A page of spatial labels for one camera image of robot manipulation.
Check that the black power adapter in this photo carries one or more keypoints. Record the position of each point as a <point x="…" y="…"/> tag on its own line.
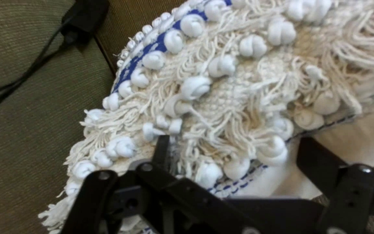
<point x="85" y="20"/>

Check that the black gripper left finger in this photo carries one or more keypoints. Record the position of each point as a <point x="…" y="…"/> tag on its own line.
<point x="109" y="195"/>

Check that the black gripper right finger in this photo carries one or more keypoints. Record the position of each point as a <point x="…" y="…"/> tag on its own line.
<point x="351" y="195"/>

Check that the olive green fabric couch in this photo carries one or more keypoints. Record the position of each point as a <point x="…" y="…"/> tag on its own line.
<point x="22" y="130"/>

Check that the white and blue tasselled pillow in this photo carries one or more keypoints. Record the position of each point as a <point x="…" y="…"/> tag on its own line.
<point x="239" y="86"/>

